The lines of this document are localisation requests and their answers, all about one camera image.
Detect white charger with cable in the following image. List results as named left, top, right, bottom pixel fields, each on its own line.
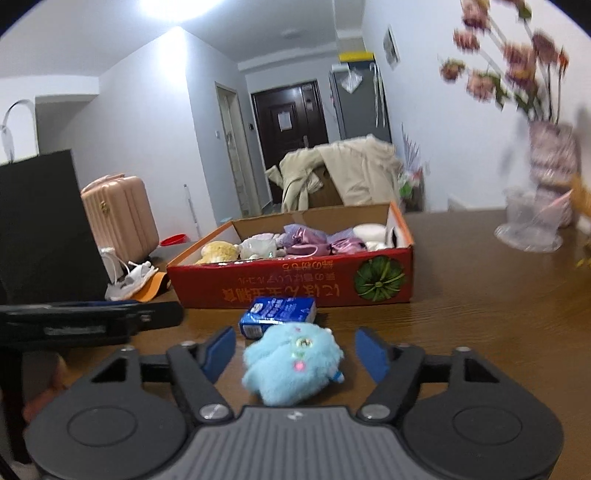
left=99, top=247, right=134, bottom=282

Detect orange flat card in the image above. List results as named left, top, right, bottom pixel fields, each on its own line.
left=134, top=272, right=172, bottom=303

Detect clear plastic cup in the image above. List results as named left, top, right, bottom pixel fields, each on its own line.
left=495, top=187, right=564, bottom=252

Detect brown paper bag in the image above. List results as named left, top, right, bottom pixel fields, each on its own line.
left=570, top=173, right=591, bottom=219

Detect white soft cap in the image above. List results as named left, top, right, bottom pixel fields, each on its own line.
left=353, top=223, right=389, bottom=251

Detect dark brown entrance door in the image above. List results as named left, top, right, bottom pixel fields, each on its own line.
left=250, top=80, right=329, bottom=160

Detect person's left hand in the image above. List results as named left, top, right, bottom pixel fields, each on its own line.
left=23, top=354, right=68, bottom=423

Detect grey refrigerator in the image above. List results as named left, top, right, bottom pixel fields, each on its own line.
left=329, top=62, right=392, bottom=144

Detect bright ceiling lamp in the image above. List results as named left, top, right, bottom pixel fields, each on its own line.
left=139, top=0, right=222, bottom=25

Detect beige coat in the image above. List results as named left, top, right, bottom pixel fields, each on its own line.
left=266, top=134, right=402, bottom=213

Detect pink satin cloth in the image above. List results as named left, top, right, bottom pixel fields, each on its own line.
left=284, top=236, right=368, bottom=257

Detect white folded umbrella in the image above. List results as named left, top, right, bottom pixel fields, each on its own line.
left=373, top=62, right=387, bottom=127

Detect red orange cardboard box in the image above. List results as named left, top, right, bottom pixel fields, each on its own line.
left=166, top=202, right=415, bottom=309

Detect pink straw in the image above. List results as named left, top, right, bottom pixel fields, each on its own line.
left=542, top=191, right=573, bottom=217

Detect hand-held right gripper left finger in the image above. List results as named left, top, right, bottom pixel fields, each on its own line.
left=69, top=325, right=237, bottom=425

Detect yellow plush toy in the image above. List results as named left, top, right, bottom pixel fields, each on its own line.
left=196, top=241, right=241, bottom=265

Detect wall poster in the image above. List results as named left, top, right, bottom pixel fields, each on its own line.
left=383, top=25, right=400, bottom=70

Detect black paper bag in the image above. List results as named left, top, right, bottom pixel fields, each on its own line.
left=0, top=148, right=112, bottom=305

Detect light blue plush toy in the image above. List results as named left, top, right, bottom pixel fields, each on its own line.
left=242, top=322, right=346, bottom=407

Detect pink fuzzy vase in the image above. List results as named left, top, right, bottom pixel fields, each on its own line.
left=526, top=121, right=580, bottom=227

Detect blue milk carton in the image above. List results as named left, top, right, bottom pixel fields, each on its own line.
left=239, top=296, right=317, bottom=340

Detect dried pink roses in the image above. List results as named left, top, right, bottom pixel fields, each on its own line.
left=438, top=0, right=571, bottom=125

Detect pink suitcase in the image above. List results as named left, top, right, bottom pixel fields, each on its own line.
left=81, top=174, right=160, bottom=264

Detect brown chair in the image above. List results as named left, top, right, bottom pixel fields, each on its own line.
left=308, top=168, right=345, bottom=208

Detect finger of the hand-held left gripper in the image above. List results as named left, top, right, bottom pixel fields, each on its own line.
left=46, top=300, right=185, bottom=330

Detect white mop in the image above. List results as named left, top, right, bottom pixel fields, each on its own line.
left=184, top=184, right=201, bottom=238

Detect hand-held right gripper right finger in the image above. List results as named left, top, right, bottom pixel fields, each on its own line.
left=355, top=327, right=522, bottom=423

